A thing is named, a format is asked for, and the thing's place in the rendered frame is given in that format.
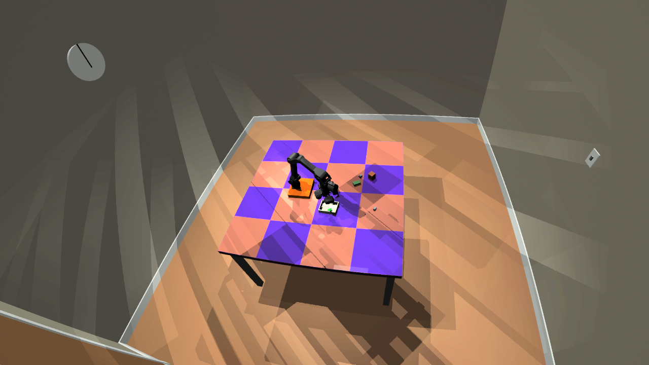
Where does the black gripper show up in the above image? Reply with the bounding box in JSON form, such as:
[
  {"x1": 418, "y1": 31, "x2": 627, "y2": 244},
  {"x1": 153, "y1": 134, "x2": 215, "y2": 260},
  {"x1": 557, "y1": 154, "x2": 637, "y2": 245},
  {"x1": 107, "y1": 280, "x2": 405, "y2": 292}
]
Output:
[{"x1": 318, "y1": 184, "x2": 334, "y2": 204}]

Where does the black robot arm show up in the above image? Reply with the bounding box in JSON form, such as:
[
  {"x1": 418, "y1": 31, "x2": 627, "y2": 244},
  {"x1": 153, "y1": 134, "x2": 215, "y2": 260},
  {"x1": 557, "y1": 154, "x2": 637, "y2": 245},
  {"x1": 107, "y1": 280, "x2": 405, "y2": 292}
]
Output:
[{"x1": 287, "y1": 152, "x2": 339, "y2": 200}]

